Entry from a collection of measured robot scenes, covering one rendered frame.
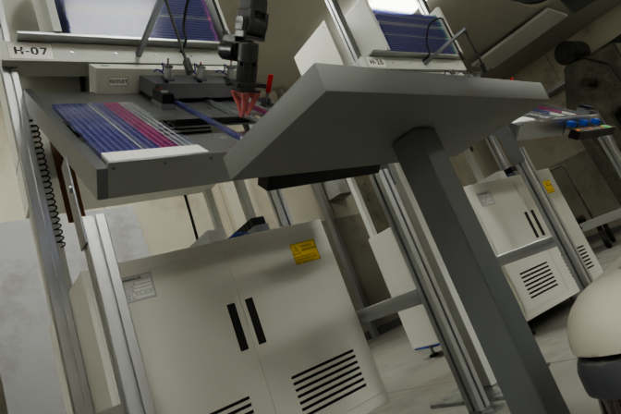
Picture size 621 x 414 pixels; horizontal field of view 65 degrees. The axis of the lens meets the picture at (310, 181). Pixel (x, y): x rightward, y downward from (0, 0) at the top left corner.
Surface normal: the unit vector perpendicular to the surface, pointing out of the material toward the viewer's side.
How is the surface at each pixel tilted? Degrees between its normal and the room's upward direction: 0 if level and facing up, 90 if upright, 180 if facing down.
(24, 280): 81
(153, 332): 90
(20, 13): 90
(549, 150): 90
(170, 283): 90
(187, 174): 135
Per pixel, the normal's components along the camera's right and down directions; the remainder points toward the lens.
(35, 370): 0.51, -0.57
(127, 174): 0.61, 0.34
